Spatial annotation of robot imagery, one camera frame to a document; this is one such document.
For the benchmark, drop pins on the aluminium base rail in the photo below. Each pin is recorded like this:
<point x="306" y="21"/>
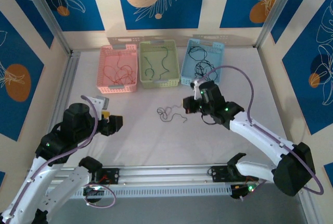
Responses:
<point x="166" y="173"/>

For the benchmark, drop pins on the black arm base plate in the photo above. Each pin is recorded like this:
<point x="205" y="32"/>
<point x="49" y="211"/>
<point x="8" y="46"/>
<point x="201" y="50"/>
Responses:
<point x="217" y="174"/>
<point x="113" y="175"/>

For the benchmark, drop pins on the blue plastic basket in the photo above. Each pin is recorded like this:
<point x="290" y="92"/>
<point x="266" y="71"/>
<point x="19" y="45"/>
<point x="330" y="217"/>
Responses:
<point x="187" y="70"/>

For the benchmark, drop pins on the pink plastic basket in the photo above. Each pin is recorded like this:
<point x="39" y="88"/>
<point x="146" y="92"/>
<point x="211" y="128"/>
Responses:
<point x="106" y="57"/>

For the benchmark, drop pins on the black electronics box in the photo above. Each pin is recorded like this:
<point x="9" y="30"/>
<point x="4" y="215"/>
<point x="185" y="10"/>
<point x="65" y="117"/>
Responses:
<point x="240" y="192"/>
<point x="93" y="194"/>

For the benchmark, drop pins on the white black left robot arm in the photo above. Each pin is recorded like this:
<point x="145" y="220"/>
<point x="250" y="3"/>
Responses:
<point x="59" y="179"/>

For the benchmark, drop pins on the aluminium side rail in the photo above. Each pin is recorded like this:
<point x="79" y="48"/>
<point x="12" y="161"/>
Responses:
<point x="307" y="208"/>
<point x="70" y="65"/>

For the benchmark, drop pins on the green plastic basket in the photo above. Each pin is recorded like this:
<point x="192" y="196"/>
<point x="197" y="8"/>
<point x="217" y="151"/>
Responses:
<point x="156" y="52"/>

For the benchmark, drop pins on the aluminium frame post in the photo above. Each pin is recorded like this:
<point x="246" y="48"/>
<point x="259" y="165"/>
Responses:
<point x="280" y="7"/>
<point x="44" y="7"/>

